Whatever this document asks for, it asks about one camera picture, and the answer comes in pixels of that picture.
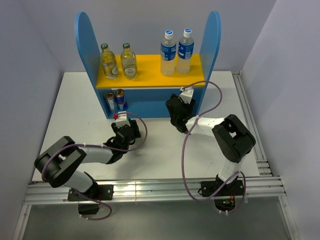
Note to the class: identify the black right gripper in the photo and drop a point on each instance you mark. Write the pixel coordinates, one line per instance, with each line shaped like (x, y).
(189, 107)

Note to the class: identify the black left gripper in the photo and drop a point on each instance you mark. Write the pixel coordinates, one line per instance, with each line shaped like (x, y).
(136, 133)

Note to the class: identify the blue and yellow shelf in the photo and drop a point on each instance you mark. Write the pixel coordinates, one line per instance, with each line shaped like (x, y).
(147, 93)

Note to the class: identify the Chang soda water bottle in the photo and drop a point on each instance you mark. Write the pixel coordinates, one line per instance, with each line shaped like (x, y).
(128, 61)
(108, 62)

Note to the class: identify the Pocari Sweat bottle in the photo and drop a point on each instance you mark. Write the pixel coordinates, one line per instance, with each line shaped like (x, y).
(185, 52)
(168, 53)

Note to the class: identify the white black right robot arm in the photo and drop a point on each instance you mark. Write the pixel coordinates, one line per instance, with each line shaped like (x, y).
(232, 136)

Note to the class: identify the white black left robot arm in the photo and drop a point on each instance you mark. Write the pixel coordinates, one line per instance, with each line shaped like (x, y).
(58, 164)

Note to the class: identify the Red Bull can right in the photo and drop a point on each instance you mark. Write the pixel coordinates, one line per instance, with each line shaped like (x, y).
(121, 99)

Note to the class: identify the red bull can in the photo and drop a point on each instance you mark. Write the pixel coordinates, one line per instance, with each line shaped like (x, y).
(121, 99)
(111, 103)

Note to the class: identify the Red Bull can left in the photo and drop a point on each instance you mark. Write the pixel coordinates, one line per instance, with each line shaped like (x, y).
(111, 103)

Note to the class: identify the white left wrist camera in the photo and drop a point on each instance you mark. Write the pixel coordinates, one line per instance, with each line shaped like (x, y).
(121, 119)

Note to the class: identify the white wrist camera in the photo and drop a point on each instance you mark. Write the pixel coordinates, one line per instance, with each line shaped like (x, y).
(121, 119)
(186, 94)

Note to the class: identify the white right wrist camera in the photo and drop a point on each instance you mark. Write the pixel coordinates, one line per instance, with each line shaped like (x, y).
(186, 94)

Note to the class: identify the aluminium rail frame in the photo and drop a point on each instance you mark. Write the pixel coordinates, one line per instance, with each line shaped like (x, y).
(266, 185)

